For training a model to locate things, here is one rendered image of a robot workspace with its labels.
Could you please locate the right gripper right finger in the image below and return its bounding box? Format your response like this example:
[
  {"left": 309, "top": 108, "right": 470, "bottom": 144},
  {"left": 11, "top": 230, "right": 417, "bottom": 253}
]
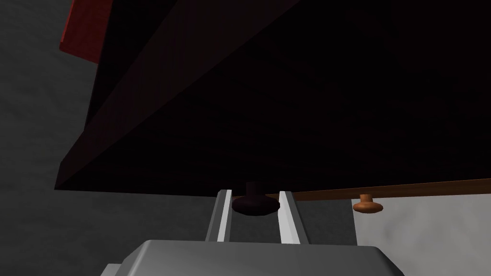
[{"left": 278, "top": 190, "right": 310, "bottom": 245}]

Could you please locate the light wooden round knob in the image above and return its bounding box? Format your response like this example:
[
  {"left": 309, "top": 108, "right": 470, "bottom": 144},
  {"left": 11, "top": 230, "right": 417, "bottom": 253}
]
[{"left": 352, "top": 194, "right": 384, "bottom": 214}]

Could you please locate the brown wooden cupboard door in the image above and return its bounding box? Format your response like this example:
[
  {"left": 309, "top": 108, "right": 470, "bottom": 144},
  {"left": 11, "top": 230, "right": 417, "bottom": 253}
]
[{"left": 285, "top": 178, "right": 491, "bottom": 202}]

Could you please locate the dark wooden round knob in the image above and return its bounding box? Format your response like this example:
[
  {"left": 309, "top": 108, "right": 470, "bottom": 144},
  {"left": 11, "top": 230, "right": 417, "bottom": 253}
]
[{"left": 232, "top": 182, "right": 281, "bottom": 217}]

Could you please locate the dark wooden cupboard door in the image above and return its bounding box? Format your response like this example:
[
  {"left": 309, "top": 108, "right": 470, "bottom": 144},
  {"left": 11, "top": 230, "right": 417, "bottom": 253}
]
[{"left": 54, "top": 0, "right": 491, "bottom": 198}]

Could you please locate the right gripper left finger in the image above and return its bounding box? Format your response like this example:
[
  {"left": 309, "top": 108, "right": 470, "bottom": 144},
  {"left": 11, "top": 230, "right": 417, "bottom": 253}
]
[{"left": 205, "top": 189, "right": 233, "bottom": 243}]

